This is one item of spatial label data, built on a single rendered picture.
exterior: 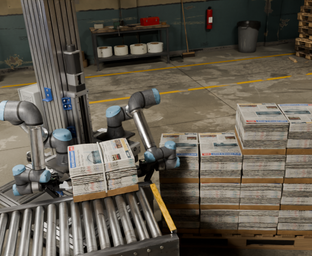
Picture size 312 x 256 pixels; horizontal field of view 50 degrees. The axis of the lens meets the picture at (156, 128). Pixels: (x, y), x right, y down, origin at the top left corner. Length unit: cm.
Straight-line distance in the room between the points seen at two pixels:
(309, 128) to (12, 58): 744
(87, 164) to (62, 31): 96
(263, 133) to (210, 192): 58
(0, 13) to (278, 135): 731
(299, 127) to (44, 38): 176
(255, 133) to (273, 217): 70
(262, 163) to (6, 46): 725
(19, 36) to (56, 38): 631
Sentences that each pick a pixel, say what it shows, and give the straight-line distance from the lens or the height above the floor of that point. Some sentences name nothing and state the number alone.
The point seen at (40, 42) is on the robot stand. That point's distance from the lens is 245.
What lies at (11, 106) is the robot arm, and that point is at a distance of 204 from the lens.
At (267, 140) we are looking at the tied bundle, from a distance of 235.
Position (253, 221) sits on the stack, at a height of 27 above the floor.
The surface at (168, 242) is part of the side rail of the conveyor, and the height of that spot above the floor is 80.
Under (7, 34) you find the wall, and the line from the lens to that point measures 872.
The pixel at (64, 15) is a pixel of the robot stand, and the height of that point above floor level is 176.
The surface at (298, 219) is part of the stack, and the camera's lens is 277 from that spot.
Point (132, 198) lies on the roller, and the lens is 200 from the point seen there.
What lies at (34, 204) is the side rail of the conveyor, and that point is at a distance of 211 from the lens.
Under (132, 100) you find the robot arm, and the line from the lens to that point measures 223.
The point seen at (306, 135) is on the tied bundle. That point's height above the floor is 97.
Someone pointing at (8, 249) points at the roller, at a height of 80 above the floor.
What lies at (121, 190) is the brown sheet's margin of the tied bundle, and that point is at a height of 83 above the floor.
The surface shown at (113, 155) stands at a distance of 198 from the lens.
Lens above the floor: 197
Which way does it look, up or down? 24 degrees down
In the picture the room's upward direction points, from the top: 3 degrees counter-clockwise
